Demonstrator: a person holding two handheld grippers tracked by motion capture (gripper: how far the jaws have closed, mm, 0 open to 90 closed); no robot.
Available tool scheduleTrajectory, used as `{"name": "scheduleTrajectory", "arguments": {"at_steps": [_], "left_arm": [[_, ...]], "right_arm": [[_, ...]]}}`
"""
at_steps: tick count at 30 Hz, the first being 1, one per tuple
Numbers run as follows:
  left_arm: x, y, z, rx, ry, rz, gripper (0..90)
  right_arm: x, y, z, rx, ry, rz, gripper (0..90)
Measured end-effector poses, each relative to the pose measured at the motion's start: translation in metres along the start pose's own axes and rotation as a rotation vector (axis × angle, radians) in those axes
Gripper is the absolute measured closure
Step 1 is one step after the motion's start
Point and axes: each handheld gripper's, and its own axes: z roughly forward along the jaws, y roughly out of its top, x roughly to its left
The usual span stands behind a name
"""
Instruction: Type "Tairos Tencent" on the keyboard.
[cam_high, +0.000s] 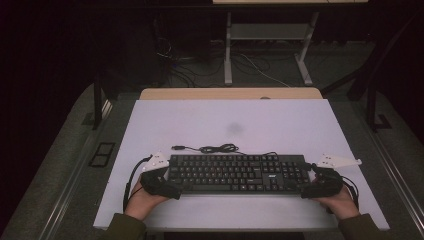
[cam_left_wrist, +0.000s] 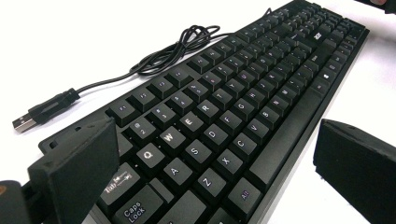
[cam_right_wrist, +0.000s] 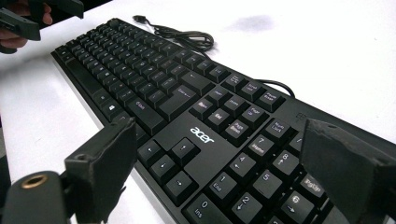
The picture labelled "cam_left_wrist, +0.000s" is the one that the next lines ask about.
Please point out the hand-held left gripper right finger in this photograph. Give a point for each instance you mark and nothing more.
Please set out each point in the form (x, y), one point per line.
(358, 168)

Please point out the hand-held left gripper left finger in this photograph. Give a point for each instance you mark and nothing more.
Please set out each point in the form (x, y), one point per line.
(74, 174)

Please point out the black computer keyboard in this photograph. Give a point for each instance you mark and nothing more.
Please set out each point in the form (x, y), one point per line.
(218, 124)

